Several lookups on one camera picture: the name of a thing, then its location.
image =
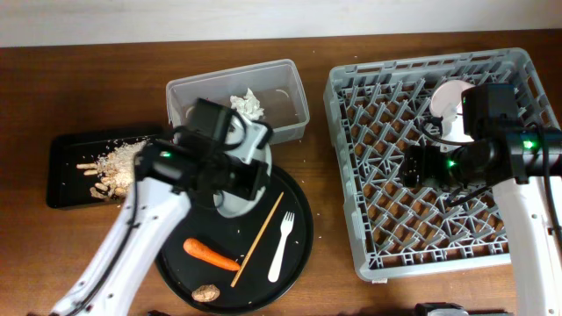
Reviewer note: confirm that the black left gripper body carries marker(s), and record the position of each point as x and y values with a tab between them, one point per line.
237	177

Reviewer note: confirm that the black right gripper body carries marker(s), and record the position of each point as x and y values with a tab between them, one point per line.
434	167

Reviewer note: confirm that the grey plate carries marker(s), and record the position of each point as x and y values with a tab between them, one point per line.
229	205

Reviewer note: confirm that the pink bowl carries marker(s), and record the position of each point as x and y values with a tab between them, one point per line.
446	104

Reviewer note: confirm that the white tissue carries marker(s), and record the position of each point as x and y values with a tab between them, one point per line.
248	106

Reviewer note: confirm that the rice and peanut shells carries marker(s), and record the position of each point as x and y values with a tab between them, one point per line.
114	171

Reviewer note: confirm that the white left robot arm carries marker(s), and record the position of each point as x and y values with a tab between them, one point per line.
168	179

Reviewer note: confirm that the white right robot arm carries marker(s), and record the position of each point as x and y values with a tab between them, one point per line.
522	169

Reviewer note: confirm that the grey dishwasher rack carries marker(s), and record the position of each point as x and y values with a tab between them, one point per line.
373	112

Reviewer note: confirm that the wooden chopstick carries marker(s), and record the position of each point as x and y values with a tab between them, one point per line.
256	241

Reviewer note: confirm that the white plastic fork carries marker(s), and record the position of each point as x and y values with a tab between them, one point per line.
285	230

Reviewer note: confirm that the orange carrot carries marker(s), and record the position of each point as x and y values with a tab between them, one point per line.
201	251

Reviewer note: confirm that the clear plastic bin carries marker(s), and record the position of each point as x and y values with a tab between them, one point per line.
275	84

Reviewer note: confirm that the brown walnut shell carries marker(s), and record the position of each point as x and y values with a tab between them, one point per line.
206	293

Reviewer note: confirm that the black rectangular tray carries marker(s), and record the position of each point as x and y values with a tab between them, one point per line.
68	187

